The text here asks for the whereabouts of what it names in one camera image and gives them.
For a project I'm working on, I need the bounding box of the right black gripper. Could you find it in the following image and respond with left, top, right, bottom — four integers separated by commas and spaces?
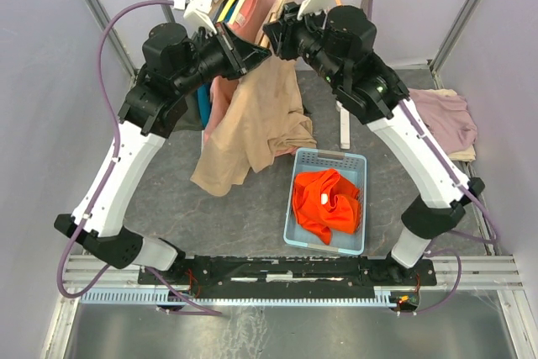
262, 0, 345, 91

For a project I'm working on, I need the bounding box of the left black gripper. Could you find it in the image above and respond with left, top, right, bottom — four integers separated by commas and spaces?
174, 20, 272, 96

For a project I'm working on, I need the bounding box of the pale peach plastic hanger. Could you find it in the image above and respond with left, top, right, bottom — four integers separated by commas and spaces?
256, 0, 289, 48

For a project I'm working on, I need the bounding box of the beige t shirt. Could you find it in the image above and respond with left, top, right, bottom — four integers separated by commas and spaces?
191, 55, 316, 197

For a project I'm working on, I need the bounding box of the orange t shirt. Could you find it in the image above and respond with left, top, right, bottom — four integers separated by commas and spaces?
292, 168, 362, 245

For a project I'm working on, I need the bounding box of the pink t shirt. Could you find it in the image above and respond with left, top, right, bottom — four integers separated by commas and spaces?
203, 0, 276, 145

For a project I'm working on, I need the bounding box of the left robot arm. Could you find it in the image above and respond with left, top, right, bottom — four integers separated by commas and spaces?
54, 23, 272, 283

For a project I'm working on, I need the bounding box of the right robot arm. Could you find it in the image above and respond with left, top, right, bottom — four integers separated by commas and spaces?
262, 3, 485, 284

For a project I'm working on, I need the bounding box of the teal blue t shirt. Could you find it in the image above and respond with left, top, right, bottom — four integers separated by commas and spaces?
197, 0, 239, 129

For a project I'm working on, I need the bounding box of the dark grey t shirt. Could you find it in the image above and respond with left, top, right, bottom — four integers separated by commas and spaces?
174, 91, 204, 131

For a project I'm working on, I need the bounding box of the lilac t shirt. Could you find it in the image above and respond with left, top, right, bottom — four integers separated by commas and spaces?
409, 89, 478, 161

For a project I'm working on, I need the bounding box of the cream folded t shirt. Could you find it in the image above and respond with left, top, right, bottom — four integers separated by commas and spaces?
433, 89, 477, 161

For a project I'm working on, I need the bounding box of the light blue plastic basket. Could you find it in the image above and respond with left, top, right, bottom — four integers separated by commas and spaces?
283, 148, 367, 256

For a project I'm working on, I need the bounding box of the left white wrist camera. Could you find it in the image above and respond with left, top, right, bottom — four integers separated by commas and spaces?
172, 0, 217, 34

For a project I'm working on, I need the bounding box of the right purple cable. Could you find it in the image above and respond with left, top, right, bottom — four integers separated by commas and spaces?
314, 0, 501, 316

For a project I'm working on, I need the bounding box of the purple cable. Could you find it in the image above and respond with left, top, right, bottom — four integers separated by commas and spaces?
314, 0, 501, 316
56, 0, 224, 317

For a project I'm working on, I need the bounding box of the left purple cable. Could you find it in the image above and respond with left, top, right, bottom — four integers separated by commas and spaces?
56, 0, 224, 317

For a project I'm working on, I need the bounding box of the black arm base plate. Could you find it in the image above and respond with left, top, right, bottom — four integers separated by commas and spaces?
138, 256, 437, 301

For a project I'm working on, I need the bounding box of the light blue cable duct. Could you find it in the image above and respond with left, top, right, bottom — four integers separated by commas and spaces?
78, 287, 398, 305

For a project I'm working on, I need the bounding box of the aluminium frame rail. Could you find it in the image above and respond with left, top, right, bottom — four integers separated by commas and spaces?
61, 253, 525, 291

